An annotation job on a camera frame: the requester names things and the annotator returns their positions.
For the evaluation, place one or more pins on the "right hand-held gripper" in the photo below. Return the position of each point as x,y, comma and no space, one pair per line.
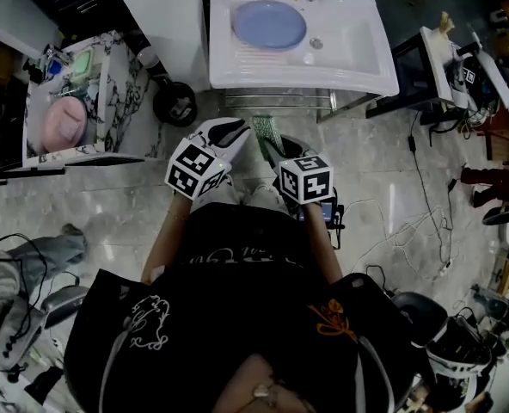
306,181

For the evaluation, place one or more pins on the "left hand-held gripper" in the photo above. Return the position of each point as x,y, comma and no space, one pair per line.
192,170

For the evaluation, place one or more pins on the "green scrubbing sponge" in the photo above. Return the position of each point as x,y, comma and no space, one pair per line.
265,129

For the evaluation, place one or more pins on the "large blue plate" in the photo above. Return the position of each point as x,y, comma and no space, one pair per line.
269,24

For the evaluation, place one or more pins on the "person's right forearm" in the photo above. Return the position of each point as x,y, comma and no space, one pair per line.
323,243

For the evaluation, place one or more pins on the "person's left forearm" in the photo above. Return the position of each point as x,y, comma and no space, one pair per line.
164,239

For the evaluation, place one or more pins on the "black round trash bin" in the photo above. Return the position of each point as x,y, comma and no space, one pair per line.
175,103

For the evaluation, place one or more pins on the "small screen device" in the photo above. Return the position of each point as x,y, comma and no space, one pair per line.
329,215

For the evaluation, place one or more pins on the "marble pattern sink cabinet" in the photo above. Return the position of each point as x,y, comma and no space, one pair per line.
125,101

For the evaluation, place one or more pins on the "metal sink drain plug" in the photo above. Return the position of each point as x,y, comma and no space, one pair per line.
316,43

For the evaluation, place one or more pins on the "white ceramic sink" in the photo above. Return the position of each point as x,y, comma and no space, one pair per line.
357,58

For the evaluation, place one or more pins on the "white cabinet panel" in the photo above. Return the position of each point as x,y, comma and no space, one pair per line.
168,24

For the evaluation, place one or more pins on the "black metal side table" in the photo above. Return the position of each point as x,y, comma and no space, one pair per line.
405,75

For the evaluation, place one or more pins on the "person's black printed shirt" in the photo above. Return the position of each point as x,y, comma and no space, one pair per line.
237,299

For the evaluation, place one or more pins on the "pink basin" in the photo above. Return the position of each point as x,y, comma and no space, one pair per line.
65,125

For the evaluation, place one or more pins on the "green soap dish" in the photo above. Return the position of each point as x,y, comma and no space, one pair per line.
82,63

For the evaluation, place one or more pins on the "white tray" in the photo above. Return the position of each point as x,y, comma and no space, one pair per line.
439,67

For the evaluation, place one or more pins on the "chrome tap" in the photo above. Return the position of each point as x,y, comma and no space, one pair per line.
57,54

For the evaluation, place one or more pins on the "black cabinet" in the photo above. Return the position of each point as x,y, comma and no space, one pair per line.
78,2

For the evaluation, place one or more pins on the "white and black helmet device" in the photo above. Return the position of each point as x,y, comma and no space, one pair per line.
426,316

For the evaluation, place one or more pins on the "white counter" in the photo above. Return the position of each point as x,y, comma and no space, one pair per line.
9,20

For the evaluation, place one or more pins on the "metal sink stand rail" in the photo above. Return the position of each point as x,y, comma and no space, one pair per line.
280,99

